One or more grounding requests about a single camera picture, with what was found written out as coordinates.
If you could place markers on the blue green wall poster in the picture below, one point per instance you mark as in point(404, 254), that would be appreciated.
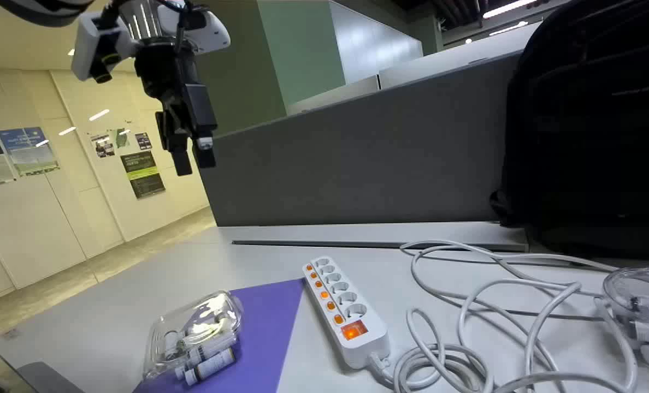
point(31, 151)

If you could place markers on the white multi-socket power strip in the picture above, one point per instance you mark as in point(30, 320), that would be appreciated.
point(347, 320)

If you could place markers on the green pillar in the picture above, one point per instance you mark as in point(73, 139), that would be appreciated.
point(293, 51)

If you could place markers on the grey desk partition panel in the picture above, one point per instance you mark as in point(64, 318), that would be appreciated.
point(374, 159)

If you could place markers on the clear plastic bag with items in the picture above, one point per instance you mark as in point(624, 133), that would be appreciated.
point(648, 313)

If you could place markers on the small dark wall notice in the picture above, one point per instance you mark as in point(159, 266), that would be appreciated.
point(104, 146)
point(143, 140)

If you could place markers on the small green wall notice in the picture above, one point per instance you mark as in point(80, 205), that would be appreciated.
point(124, 139)

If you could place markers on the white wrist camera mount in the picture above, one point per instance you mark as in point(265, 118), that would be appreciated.
point(101, 45)

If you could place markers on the clear plastic marker package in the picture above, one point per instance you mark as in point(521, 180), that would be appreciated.
point(195, 340)

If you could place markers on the dark grey flat object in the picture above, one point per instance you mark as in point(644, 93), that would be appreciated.
point(48, 380)

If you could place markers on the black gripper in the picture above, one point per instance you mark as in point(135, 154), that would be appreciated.
point(168, 72)

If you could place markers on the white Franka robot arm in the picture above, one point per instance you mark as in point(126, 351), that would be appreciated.
point(206, 34)

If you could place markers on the dark green wall poster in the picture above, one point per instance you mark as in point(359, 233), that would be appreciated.
point(143, 175)

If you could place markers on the long ceiling light tube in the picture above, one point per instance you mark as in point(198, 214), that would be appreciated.
point(511, 7)

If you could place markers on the black backpack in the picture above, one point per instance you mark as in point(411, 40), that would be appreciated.
point(594, 145)

